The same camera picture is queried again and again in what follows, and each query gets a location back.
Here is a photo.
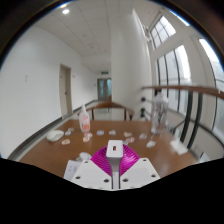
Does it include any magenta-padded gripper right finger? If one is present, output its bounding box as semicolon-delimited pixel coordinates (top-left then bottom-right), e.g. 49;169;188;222
119;146;161;191

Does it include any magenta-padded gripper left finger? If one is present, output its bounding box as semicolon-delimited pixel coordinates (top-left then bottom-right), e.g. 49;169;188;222
70;146;114;191

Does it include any white charger block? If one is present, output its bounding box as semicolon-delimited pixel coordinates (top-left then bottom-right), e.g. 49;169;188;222
106;139;125;190

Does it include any white power strip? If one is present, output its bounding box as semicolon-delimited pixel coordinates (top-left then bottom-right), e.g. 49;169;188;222
63;159;83;181

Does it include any white paper card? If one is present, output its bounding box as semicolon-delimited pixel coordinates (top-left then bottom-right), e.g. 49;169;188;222
170;139;190;156

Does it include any white computer mouse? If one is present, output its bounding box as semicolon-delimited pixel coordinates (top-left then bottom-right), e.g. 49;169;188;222
45;129;65;143

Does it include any white pump bottle orange label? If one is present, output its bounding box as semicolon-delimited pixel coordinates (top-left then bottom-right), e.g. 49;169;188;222
78;104;92;134

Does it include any clear plastic drink bottle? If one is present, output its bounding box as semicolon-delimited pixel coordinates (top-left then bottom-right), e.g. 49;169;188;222
150;92;170;136

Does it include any brown wooden chair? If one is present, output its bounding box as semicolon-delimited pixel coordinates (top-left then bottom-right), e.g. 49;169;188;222
85;101;135;121

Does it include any grey double door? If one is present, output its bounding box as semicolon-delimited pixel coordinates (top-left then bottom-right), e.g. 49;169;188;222
96;77;113;101

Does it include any beige side door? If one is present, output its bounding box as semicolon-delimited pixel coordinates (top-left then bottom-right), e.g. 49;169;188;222
58;63;73;118

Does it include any wooden-topped black railing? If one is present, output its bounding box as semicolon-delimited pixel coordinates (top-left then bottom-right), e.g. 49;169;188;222
139;84;224;158

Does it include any white coiled cable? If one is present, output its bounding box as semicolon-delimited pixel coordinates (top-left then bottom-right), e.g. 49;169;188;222
78;151;93;162

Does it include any large glass window wall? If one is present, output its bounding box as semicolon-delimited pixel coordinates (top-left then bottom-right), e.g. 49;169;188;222
149;14;224;134

